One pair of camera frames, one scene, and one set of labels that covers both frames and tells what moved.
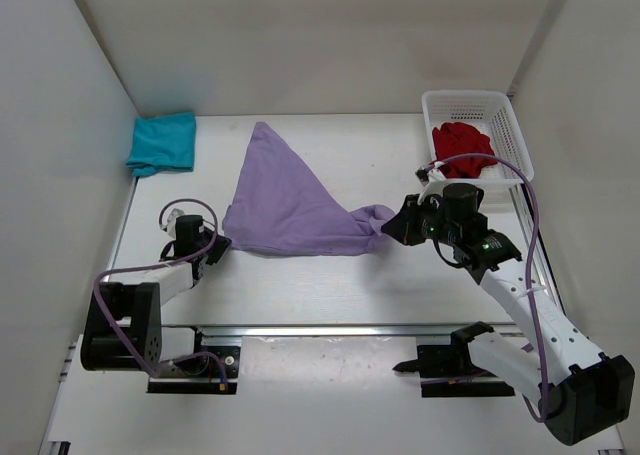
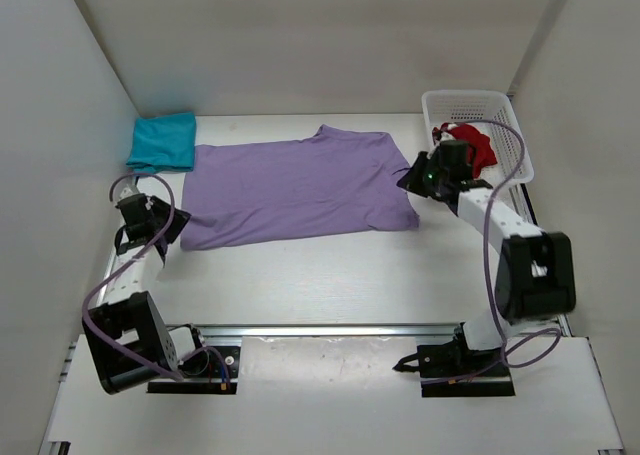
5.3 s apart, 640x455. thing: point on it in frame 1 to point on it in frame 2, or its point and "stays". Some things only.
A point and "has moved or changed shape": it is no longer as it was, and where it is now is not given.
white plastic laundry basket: [494, 114] stays
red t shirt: [456, 138] stays
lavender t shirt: [280, 203] has moved or changed shape
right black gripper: [404, 226] to [413, 180]
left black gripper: [220, 245] to [180, 219]
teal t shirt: [162, 143] stays
